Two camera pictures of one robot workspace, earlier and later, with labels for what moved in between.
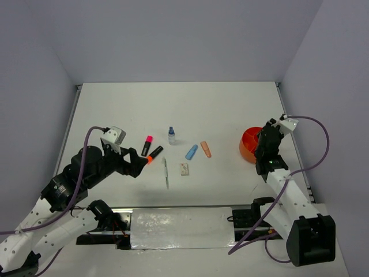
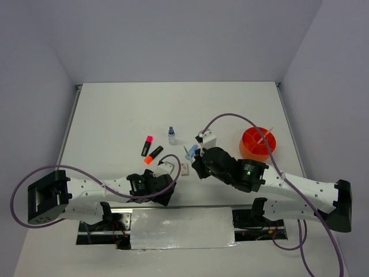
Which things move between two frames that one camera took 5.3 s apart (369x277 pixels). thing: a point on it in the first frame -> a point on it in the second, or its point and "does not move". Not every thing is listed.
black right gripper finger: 259,152 -> 198,152
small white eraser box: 184,169 does not move
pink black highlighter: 148,142 does not move
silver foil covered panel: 153,228 does not move
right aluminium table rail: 298,153 does not move
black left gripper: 135,167 -> 164,198
